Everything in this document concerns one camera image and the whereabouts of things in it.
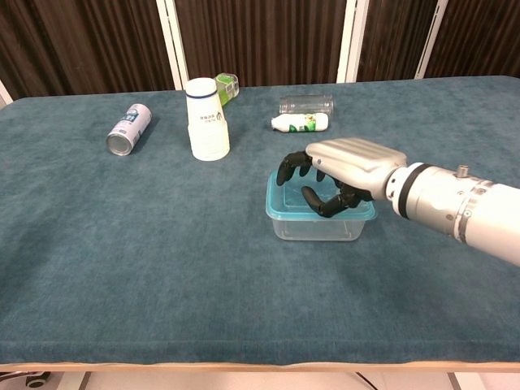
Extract light wooden table board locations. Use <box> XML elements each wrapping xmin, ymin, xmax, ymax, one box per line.
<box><xmin>0</xmin><ymin>357</ymin><xmax>520</xmax><ymax>374</ymax></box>

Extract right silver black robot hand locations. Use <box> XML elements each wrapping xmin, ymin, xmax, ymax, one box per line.
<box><xmin>275</xmin><ymin>136</ymin><xmax>409</xmax><ymax>220</ymax></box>

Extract clear plastic container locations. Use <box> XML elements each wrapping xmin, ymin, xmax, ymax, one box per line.
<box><xmin>270</xmin><ymin>214</ymin><xmax>369</xmax><ymax>242</ymax></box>

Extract blue plastic lid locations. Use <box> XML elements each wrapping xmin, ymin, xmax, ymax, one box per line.
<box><xmin>266</xmin><ymin>169</ymin><xmax>378</xmax><ymax>223</ymax></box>

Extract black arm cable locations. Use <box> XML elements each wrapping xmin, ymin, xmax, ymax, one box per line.
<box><xmin>354</xmin><ymin>371</ymin><xmax>379</xmax><ymax>388</ymax></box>

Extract clear plastic cup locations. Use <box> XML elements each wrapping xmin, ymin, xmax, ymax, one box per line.
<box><xmin>278</xmin><ymin>93</ymin><xmax>336</xmax><ymax>117</ymax></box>

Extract silver blue beverage can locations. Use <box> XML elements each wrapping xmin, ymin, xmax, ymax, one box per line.
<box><xmin>106</xmin><ymin>102</ymin><xmax>153</xmax><ymax>157</ymax></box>

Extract white paper cup stack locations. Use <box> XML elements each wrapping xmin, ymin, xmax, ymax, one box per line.
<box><xmin>185</xmin><ymin>77</ymin><xmax>232</xmax><ymax>162</ymax></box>

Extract clear bottle with green label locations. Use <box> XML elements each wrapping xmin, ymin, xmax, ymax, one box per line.
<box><xmin>214</xmin><ymin>72</ymin><xmax>240</xmax><ymax>107</ymax></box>

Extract caster wheel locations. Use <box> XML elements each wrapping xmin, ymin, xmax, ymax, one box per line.
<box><xmin>23</xmin><ymin>370</ymin><xmax>52</xmax><ymax>389</ymax></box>

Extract dark brown pleated curtain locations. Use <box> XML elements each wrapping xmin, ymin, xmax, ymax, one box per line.
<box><xmin>0</xmin><ymin>0</ymin><xmax>520</xmax><ymax>101</ymax></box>

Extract white yogurt bottle green label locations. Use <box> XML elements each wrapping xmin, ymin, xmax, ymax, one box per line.
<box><xmin>271</xmin><ymin>112</ymin><xmax>330</xmax><ymax>133</ymax></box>

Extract teal tablecloth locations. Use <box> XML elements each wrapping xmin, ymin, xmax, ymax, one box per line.
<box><xmin>0</xmin><ymin>75</ymin><xmax>520</xmax><ymax>366</ymax></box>

